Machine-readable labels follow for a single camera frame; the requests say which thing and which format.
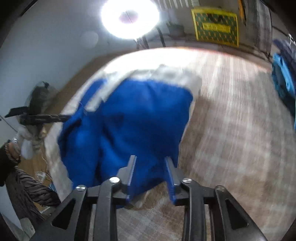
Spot left gloved hand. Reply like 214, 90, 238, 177
16, 125, 47, 160

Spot navy quilted down jacket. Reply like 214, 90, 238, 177
273, 39, 296, 71

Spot yellow green patterned box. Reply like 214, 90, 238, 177
191, 7, 239, 47

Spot zebra patterned trouser leg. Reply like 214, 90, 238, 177
5, 167, 61, 229

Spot grey plaid hanging coat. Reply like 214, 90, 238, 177
243, 0, 273, 55

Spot light blue folded garment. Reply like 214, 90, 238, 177
270, 53, 296, 130

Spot small dark plant pot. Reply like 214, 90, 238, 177
166, 22, 186, 38

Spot plaid bed blanket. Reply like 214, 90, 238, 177
50, 48, 295, 240

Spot grey and blue jacket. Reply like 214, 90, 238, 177
58, 65, 202, 207

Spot ring light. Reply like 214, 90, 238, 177
99, 1, 160, 40

